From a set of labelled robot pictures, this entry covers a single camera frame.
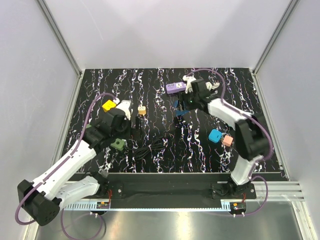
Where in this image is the blue cube socket adapter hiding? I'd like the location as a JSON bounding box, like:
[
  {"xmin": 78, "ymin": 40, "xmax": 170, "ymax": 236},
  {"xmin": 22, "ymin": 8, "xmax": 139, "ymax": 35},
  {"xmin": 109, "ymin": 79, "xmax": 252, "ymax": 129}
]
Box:
[{"xmin": 173, "ymin": 100, "xmax": 189, "ymax": 117}]

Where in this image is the yellow cube socket adapter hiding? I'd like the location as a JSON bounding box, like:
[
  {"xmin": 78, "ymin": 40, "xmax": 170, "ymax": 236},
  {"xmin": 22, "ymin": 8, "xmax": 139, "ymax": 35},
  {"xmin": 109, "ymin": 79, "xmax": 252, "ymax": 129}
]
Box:
[{"xmin": 102, "ymin": 100, "xmax": 117, "ymax": 113}]

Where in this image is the green power strip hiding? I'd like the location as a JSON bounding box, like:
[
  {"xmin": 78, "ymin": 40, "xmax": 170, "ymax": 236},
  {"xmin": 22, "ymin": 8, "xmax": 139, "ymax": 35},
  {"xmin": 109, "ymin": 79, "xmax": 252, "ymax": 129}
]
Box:
[{"xmin": 110, "ymin": 138, "xmax": 126, "ymax": 151}]

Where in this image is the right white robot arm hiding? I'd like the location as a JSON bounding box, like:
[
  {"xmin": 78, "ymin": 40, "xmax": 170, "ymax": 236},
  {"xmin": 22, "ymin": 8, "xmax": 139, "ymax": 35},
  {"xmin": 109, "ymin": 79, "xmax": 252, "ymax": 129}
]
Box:
[{"xmin": 177, "ymin": 75, "xmax": 273, "ymax": 199}]

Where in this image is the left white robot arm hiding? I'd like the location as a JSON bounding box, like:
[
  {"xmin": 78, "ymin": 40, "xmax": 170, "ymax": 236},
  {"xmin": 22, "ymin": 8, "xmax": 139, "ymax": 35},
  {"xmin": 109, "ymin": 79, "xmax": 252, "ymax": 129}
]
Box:
[{"xmin": 17, "ymin": 100, "xmax": 138, "ymax": 226}]

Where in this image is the small orange plug adapter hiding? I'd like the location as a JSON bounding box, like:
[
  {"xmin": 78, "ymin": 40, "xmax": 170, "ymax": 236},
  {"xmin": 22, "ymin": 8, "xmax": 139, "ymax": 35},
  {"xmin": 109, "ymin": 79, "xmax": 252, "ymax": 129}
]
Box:
[{"xmin": 138, "ymin": 105, "xmax": 147, "ymax": 116}]

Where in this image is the light blue plug adapter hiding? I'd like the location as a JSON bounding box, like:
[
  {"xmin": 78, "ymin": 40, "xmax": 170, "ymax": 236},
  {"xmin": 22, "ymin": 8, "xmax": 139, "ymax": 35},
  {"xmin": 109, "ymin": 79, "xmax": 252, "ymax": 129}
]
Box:
[{"xmin": 208, "ymin": 129, "xmax": 222, "ymax": 143}]

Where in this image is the pink plug adapter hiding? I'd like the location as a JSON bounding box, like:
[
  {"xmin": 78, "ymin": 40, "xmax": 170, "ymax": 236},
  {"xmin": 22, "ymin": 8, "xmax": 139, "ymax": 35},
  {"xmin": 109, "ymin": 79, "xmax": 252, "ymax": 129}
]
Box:
[{"xmin": 222, "ymin": 135, "xmax": 234, "ymax": 147}]

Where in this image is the purple power strip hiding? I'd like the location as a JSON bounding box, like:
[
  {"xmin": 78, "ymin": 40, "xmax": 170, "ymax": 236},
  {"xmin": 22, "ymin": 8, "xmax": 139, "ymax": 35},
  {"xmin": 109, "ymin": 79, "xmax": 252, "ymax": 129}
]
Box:
[{"xmin": 165, "ymin": 82, "xmax": 187, "ymax": 94}]

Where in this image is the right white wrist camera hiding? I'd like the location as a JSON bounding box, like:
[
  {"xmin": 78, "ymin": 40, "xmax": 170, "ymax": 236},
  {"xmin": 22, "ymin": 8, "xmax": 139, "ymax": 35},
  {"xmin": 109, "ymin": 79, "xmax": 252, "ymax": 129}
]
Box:
[{"xmin": 182, "ymin": 75, "xmax": 197, "ymax": 94}]

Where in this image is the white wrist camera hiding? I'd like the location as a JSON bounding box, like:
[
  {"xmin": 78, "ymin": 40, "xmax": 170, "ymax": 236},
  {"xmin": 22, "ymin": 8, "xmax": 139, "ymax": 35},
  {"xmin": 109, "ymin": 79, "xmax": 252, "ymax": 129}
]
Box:
[
  {"xmin": 116, "ymin": 100, "xmax": 132, "ymax": 120},
  {"xmin": 182, "ymin": 75, "xmax": 197, "ymax": 94}
]

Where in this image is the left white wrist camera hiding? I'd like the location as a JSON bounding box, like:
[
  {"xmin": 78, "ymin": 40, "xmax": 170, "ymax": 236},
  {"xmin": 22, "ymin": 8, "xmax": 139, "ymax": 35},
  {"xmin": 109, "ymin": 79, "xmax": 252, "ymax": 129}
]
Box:
[{"xmin": 116, "ymin": 100, "xmax": 132, "ymax": 120}]

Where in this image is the black power strip cable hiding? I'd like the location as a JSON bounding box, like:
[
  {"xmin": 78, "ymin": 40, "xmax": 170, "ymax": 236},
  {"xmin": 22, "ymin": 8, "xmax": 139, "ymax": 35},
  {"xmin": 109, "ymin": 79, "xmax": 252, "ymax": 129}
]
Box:
[{"xmin": 124, "ymin": 133, "xmax": 175, "ymax": 160}]

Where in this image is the white slotted cable duct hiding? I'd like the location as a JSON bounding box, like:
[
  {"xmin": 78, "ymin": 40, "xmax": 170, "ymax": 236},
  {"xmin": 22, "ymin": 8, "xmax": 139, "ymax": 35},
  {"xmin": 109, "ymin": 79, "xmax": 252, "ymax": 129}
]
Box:
[{"xmin": 64, "ymin": 201, "xmax": 110, "ymax": 211}]

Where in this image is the aluminium frame rail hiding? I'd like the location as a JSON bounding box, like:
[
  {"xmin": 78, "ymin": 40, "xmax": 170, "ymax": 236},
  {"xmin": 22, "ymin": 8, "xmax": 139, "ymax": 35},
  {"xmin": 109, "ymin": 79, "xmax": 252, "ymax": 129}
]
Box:
[{"xmin": 254, "ymin": 181, "xmax": 305, "ymax": 202}]

